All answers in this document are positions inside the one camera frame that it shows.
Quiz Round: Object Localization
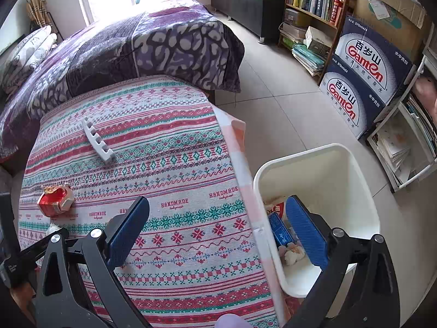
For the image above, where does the wooden bookshelf with books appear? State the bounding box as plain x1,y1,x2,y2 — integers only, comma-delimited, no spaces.
279,0,355,82

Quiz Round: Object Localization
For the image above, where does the blue packet in bin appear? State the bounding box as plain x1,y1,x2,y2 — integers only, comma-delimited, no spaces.
268,212,295,247

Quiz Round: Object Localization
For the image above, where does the white tissue ball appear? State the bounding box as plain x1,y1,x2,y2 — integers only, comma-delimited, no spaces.
278,242,306,267

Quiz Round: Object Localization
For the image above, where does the folded grey white duvet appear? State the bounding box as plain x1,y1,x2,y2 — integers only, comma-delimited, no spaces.
1,25,57,95

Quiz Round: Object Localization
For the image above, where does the patterned striped tablecloth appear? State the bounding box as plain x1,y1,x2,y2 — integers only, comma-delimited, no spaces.
18,77,287,327

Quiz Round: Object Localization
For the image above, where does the dark storage bench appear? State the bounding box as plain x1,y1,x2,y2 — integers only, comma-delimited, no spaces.
211,0,285,43

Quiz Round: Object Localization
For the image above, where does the brown cardboard box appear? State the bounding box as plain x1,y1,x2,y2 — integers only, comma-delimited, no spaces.
353,0,431,61

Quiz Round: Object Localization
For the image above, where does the white trash bin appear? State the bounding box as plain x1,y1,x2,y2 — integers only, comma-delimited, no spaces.
253,143,381,299

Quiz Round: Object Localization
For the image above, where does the lower blue Ganten box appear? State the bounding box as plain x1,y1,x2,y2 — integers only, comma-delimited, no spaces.
319,55,385,139

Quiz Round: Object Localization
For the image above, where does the red crushed cigarette box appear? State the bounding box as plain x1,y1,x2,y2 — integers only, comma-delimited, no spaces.
37,183,75,218

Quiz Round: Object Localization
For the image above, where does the upper blue Ganten box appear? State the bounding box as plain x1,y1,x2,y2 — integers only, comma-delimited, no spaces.
335,16,416,105

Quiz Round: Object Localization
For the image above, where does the plaid beige umbrella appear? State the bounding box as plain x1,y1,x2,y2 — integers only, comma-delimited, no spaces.
26,0,64,41

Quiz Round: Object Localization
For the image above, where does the blue ganten box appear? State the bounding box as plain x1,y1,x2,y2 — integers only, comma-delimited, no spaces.
319,55,385,139
335,16,416,105

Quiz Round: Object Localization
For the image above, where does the white magazine rack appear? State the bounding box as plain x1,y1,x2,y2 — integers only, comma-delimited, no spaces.
367,23,437,194

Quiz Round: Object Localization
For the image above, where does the white notched plastic strip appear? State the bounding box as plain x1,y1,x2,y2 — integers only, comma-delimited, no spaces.
81,117,115,163

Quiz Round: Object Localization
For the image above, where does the purple patterned bed quilt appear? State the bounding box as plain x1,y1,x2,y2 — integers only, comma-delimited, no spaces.
1,0,244,162

